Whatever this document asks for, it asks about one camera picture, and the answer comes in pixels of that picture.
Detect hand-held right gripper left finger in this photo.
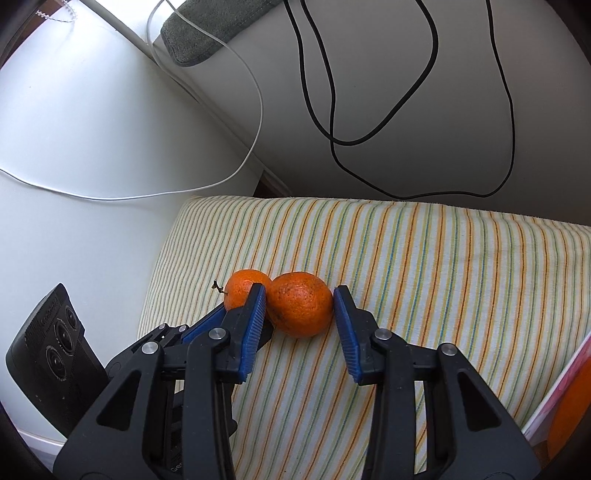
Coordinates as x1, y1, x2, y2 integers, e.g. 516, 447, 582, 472
52, 282, 269, 480

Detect striped cloth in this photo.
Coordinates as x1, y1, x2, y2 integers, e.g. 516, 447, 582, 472
137, 196, 591, 480

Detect grey towel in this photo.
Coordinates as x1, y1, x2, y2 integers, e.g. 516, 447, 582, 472
160, 0, 282, 68

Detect small mandarin with stem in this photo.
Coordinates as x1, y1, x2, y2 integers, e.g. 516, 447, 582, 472
212, 269, 273, 311

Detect white floral plate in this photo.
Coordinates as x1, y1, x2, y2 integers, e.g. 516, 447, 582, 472
522, 332, 591, 457

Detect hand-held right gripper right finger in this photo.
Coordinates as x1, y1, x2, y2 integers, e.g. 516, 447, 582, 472
332, 284, 542, 480

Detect large orange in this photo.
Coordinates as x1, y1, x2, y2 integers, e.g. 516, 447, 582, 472
547, 381, 586, 462

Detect black cable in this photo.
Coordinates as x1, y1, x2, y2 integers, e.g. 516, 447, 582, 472
295, 0, 516, 200
284, 0, 439, 146

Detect white cable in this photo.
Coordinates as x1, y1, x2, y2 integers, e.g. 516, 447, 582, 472
0, 0, 265, 201

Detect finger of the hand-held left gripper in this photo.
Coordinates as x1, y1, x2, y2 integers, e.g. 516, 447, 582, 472
228, 319, 274, 441
106, 305, 228, 370

